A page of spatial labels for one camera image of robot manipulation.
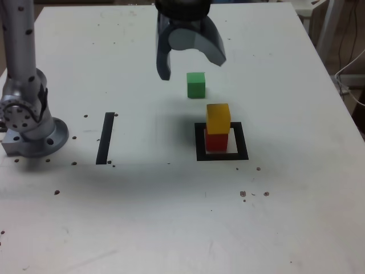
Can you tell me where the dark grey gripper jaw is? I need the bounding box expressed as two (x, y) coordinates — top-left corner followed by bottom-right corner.
(155, 13), (173, 81)

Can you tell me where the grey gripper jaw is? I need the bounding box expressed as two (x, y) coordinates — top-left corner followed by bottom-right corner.
(167, 15), (227, 68)

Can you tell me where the green cube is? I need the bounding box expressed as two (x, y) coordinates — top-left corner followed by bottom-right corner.
(186, 72), (206, 99)

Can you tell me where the yellow cube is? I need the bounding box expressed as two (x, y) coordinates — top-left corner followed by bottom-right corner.
(206, 103), (231, 135)

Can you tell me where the red cube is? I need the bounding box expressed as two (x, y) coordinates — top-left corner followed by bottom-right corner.
(205, 132), (229, 152)

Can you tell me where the black tape square outline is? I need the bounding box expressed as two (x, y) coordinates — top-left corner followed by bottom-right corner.
(194, 122), (249, 162)

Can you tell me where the black tape strip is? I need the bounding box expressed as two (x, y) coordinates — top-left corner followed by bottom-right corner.
(96, 112), (115, 166)

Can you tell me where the white cable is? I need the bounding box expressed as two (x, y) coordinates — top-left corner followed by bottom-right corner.
(333, 50), (365, 107)

